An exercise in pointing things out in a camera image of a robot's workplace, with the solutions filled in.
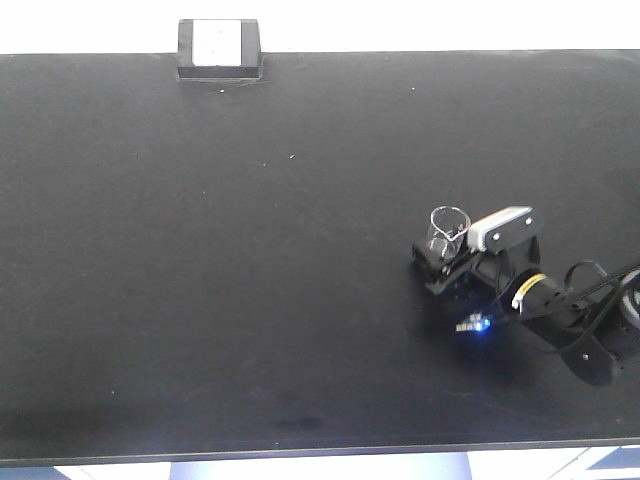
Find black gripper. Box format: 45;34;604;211
411;234;543;305

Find small clear glass beaker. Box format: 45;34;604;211
426;206;471;262

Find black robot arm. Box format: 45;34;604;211
411;237;639;386

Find small lit circuit board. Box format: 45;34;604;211
455;311;493;334

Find black white socket box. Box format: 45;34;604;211
176;19;263;81

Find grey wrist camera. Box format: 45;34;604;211
466;206;538;254

